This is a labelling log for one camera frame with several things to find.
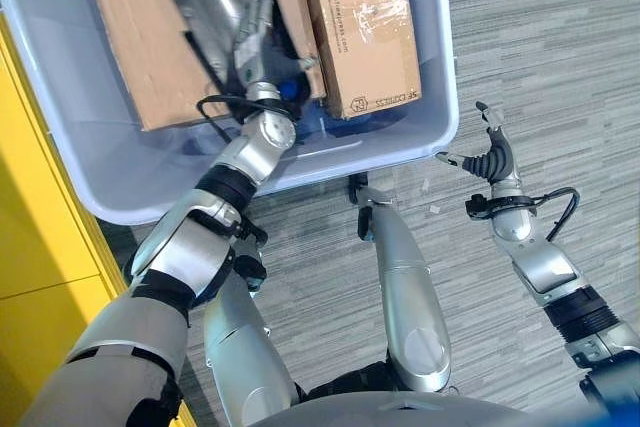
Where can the robot leg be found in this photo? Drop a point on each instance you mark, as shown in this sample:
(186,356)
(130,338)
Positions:
(405,287)
(240,342)

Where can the robot right leg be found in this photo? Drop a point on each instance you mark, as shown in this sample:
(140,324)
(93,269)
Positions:
(405,287)

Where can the printed brown cardboard box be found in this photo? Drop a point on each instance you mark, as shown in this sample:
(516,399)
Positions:
(370,47)

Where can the pale blue plastic box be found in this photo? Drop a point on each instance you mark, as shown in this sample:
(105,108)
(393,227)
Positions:
(80,97)

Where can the robot left leg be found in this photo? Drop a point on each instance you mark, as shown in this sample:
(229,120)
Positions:
(240,342)

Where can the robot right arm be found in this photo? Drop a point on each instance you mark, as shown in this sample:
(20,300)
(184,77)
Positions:
(545,262)

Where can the flat brown cardboard sheet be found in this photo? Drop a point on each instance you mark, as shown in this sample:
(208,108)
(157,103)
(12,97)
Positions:
(145,47)

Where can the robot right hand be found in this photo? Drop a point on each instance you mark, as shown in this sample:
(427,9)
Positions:
(492,159)

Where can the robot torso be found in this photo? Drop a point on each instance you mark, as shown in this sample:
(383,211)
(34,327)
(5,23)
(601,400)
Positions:
(400,412)

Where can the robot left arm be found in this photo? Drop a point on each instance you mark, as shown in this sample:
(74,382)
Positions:
(185,247)

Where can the yellow shelf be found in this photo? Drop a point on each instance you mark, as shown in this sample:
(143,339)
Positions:
(35,257)

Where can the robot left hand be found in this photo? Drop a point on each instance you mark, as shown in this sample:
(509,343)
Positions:
(280,54)

